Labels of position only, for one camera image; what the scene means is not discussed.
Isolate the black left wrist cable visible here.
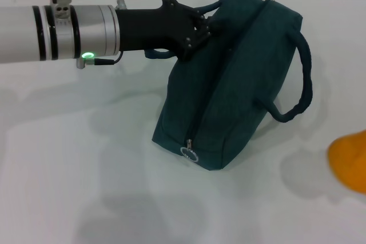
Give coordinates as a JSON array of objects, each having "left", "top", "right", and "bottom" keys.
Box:
[{"left": 75, "top": 51, "right": 124, "bottom": 70}]

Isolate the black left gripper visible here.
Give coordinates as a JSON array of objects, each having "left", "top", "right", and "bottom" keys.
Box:
[{"left": 114, "top": 0, "right": 214, "bottom": 62}]

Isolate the dark teal fabric bag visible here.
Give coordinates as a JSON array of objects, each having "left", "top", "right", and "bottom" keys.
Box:
[{"left": 144, "top": 0, "right": 314, "bottom": 171}]

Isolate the orange mango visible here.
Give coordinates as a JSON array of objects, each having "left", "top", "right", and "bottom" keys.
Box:
[{"left": 327, "top": 129, "right": 366, "bottom": 194}]

